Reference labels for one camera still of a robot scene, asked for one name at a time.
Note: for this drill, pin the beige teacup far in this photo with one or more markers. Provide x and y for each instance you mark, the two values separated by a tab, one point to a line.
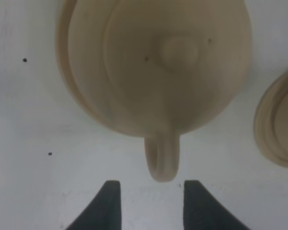
271	122

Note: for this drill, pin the beige teapot with lid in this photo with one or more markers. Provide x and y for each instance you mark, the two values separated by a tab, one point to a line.
159	68

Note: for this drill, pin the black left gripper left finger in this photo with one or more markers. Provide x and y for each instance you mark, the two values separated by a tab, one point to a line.
103	212

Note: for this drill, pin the round beige teapot saucer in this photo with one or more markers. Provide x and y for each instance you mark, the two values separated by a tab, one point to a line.
66	8

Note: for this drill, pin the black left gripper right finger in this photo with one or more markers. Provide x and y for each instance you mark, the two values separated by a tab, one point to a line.
201	211

